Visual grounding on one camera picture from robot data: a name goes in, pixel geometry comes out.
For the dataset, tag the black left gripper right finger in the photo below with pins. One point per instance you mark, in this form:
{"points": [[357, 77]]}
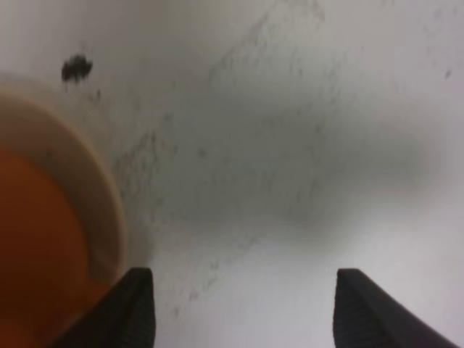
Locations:
{"points": [[365, 315]]}

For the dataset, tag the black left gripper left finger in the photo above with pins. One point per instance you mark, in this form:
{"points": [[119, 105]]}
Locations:
{"points": [[125, 317]]}

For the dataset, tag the beige round teapot coaster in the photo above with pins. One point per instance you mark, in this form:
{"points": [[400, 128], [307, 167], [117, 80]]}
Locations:
{"points": [[40, 124]]}

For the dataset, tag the brown clay teapot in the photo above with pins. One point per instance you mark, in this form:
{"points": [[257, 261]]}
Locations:
{"points": [[45, 276]]}

